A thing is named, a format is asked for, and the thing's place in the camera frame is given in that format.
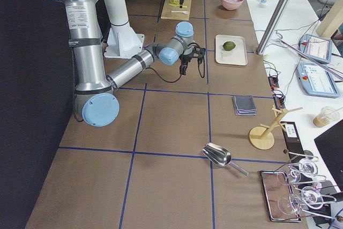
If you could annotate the green lime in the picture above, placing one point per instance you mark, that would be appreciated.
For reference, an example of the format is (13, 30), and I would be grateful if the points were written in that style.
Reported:
(229, 46)

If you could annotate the folded grey cloth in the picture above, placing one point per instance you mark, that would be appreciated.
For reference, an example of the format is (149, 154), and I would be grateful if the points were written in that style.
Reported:
(244, 105)

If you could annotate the near teach pendant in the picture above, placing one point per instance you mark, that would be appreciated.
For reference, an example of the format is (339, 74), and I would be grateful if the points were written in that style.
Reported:
(316, 81)

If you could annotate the metal scoop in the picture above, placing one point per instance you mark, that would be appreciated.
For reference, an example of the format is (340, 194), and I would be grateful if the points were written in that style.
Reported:
(221, 157)

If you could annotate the white pillar with base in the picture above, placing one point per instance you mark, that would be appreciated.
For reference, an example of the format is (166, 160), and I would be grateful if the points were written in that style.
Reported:
(123, 42)

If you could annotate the beige tray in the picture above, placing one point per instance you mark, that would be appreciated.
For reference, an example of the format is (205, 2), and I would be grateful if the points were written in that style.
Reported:
(238, 56)

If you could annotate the black monitor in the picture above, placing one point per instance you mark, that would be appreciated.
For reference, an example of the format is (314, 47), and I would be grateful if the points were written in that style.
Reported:
(329, 145)

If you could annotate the metal tray with glasses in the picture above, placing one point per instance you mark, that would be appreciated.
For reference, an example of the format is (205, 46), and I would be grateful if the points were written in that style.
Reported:
(274, 188)

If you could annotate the iced coffee plastic cup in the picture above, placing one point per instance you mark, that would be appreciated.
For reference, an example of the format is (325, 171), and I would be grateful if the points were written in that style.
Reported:
(326, 116)

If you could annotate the far teach pendant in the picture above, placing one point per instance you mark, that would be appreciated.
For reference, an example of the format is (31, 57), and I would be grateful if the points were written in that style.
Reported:
(317, 48)

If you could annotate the yellow plastic knife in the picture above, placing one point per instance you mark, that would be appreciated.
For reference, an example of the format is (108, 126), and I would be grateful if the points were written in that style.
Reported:
(177, 5)

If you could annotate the wooden cutting board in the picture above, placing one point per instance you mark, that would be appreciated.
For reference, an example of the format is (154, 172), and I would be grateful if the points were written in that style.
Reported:
(166, 11)

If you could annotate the white plastic spoon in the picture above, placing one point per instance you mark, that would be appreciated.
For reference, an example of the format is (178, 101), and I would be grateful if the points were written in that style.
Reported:
(176, 11)

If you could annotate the black power strip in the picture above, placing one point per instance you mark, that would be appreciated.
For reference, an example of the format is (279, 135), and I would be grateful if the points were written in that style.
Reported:
(278, 96)

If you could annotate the black box with label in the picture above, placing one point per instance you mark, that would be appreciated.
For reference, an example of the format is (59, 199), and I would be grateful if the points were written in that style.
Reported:
(292, 139)

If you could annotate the wooden mug tree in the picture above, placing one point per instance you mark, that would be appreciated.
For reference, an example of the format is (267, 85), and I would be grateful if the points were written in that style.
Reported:
(261, 137)

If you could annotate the aluminium frame post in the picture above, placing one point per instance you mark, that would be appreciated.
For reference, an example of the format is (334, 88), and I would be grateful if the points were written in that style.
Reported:
(279, 9)

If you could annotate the teach pendant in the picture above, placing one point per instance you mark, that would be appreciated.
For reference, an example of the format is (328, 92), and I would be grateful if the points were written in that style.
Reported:
(316, 81)
(317, 48)

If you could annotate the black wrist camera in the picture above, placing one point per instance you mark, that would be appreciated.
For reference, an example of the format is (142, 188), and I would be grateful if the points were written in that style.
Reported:
(199, 52)

